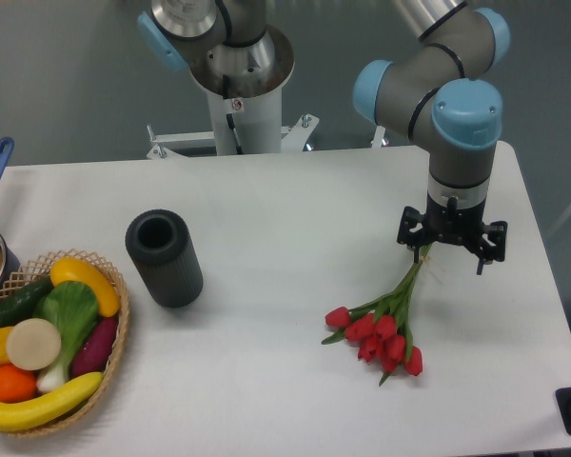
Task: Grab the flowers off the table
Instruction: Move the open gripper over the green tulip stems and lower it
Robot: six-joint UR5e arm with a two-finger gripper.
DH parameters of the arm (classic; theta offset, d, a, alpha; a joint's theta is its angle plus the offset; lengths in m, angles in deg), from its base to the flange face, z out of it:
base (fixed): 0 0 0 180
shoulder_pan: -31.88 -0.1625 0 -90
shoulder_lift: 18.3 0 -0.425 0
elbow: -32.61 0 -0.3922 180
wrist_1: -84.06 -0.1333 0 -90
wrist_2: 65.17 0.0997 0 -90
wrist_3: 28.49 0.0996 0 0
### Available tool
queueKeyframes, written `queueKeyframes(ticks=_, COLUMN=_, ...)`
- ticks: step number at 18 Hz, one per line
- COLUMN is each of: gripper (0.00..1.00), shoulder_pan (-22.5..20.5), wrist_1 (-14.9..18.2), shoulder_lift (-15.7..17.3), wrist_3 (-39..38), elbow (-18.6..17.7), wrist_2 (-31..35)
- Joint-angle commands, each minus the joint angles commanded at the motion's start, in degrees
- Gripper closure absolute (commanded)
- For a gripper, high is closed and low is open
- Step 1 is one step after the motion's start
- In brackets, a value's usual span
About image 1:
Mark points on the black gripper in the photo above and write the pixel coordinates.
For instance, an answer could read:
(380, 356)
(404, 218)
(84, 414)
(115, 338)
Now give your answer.
(447, 223)

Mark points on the red tulip bouquet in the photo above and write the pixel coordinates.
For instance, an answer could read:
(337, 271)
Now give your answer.
(380, 329)

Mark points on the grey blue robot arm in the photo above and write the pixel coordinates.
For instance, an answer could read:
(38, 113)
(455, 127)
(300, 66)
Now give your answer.
(437, 99)

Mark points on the dark grey ribbed vase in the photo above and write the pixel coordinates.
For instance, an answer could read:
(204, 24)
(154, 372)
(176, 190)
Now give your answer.
(159, 244)

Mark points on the purple sweet potato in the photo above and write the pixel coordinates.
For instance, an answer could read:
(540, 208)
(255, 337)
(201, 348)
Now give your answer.
(94, 353)

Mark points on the green bok choy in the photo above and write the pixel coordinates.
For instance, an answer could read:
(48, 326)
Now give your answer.
(72, 308)

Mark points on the woven wicker basket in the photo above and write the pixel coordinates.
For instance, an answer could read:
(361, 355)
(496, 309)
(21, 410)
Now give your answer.
(39, 268)

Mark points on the beige round disc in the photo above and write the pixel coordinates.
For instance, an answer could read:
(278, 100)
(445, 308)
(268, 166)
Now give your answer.
(33, 344)

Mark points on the green cucumber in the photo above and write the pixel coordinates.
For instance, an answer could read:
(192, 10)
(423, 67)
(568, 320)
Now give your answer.
(21, 304)

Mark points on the orange fruit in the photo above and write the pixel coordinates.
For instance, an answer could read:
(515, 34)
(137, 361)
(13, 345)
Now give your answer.
(16, 385)

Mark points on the yellow banana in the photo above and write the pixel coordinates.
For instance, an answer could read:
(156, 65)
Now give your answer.
(48, 407)

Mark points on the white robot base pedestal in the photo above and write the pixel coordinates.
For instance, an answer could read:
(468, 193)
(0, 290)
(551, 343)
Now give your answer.
(244, 88)

